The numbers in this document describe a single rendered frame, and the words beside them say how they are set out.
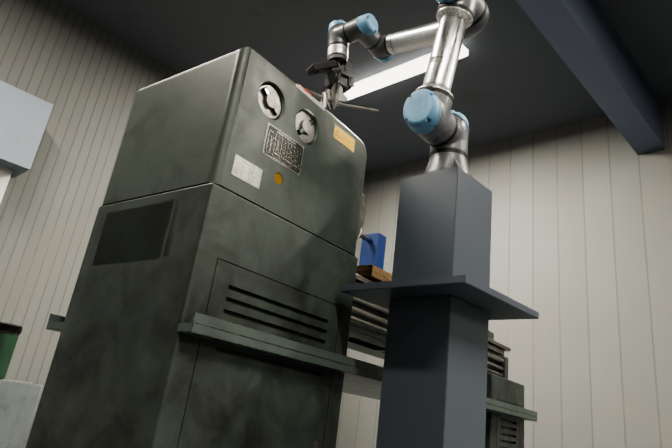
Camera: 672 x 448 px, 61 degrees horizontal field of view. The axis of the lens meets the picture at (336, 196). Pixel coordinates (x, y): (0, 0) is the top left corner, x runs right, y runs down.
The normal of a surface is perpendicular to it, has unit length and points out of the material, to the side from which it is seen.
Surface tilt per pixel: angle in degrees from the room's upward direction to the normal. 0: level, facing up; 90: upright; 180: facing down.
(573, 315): 90
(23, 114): 90
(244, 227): 90
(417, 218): 90
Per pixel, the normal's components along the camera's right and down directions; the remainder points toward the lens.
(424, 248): -0.67, -0.36
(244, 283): 0.80, -0.13
